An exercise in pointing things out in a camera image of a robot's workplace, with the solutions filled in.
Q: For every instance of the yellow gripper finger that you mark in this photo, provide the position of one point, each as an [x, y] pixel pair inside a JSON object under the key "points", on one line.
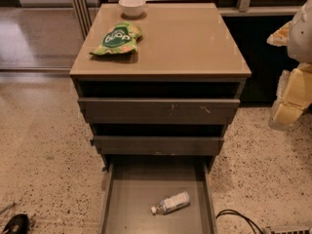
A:
{"points": [[280, 37]]}

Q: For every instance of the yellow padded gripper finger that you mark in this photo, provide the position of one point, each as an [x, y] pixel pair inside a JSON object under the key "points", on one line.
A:
{"points": [[297, 93]]}

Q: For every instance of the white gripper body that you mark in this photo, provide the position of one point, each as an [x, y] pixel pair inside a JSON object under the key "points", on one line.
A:
{"points": [[301, 38]]}

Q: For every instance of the clear plastic bottle white label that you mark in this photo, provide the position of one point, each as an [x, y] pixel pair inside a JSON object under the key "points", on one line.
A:
{"points": [[171, 204]]}

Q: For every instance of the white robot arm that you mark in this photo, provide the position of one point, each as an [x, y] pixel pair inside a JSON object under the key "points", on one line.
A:
{"points": [[294, 90]]}

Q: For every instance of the grey drawer cabinet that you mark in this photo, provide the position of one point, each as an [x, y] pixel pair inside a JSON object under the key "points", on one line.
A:
{"points": [[185, 51]]}

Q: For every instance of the middle grey drawer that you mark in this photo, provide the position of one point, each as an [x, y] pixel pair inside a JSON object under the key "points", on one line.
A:
{"points": [[158, 145]]}

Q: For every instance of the bottom grey open drawer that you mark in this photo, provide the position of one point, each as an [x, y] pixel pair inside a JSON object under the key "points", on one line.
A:
{"points": [[134, 187]]}

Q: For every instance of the top grey drawer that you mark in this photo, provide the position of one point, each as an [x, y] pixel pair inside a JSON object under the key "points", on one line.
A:
{"points": [[196, 111]]}

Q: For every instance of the metal floor vent grille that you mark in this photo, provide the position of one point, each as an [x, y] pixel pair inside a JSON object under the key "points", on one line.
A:
{"points": [[287, 230]]}

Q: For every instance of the white ceramic bowl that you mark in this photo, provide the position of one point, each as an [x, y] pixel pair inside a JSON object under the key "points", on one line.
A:
{"points": [[132, 8]]}

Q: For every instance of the green snack bag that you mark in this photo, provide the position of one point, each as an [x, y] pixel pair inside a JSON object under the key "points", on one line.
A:
{"points": [[120, 39]]}

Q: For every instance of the black shoe-like object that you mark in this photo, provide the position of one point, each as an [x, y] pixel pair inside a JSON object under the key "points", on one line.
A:
{"points": [[18, 224]]}

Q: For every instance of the grey rod on floor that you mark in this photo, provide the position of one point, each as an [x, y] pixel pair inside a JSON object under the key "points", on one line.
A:
{"points": [[7, 208]]}

